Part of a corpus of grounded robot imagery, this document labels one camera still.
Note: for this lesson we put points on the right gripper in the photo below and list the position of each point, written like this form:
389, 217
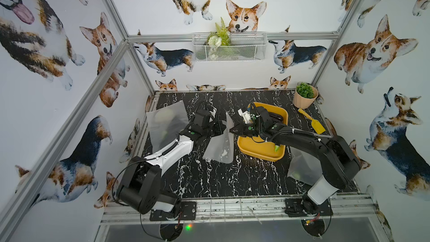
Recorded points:
241, 129

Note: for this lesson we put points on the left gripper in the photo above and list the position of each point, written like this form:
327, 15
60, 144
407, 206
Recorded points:
216, 127

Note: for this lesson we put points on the frosted zip-top bag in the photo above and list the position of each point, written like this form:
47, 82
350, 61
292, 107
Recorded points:
165, 124
304, 167
221, 148

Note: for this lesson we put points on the yellow plastic tray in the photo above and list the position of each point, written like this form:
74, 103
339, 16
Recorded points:
255, 146

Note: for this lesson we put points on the frosted zip-top bag front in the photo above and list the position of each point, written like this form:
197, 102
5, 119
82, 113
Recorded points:
304, 167

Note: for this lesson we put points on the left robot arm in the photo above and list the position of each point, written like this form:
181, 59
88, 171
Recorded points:
140, 185

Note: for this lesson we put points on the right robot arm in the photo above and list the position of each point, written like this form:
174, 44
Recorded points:
338, 163

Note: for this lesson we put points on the pink pot green plant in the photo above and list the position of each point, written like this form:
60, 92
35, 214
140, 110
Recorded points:
305, 95

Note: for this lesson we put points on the yellow plastic scoop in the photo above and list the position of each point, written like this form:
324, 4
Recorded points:
316, 125

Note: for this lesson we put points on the artificial fern and flower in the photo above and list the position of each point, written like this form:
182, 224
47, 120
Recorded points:
217, 41

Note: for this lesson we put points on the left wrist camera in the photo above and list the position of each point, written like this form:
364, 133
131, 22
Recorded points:
204, 117

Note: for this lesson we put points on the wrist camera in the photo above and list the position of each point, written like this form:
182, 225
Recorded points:
204, 117
246, 115

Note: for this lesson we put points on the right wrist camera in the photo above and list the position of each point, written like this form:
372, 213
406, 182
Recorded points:
246, 115

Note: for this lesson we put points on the white wire wall basket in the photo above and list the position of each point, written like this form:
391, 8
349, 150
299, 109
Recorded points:
244, 47

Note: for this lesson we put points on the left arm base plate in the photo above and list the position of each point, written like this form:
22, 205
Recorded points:
168, 212

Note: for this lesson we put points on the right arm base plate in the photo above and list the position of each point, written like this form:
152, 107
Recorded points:
297, 207

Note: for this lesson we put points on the aluminium frame post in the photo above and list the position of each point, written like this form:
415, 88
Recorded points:
18, 206

